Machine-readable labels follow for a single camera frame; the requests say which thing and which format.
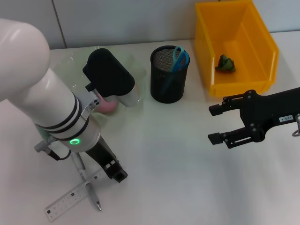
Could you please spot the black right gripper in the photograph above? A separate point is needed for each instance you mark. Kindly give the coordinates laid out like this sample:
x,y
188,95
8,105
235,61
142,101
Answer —
x,y
269,110

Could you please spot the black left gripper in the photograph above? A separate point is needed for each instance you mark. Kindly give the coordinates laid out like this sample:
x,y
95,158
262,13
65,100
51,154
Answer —
x,y
102,152

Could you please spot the clear plastic ruler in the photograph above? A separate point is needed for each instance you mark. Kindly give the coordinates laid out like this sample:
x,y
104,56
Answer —
x,y
68,199

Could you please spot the green plastic wrapper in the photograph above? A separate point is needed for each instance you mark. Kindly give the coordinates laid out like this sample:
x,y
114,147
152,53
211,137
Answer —
x,y
225,64

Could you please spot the pink toy peach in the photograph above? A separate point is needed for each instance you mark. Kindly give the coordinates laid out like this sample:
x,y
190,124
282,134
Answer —
x,y
107,107

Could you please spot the blue capped scissors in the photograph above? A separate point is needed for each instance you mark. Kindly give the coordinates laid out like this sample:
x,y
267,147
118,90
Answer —
x,y
179,58

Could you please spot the grey ballpoint pen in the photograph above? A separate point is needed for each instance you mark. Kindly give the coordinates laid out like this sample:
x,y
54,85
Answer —
x,y
92,192

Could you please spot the black mesh pen holder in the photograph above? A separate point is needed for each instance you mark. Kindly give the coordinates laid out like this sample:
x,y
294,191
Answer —
x,y
168,93

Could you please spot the green translucent glass fruit plate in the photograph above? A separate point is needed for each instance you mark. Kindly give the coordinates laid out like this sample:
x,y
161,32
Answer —
x,y
134,65

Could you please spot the yellow plastic bin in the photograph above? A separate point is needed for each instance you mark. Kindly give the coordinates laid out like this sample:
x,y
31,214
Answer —
x,y
236,90

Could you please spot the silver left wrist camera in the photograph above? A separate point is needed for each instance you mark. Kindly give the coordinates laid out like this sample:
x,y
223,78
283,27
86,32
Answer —
x,y
110,75

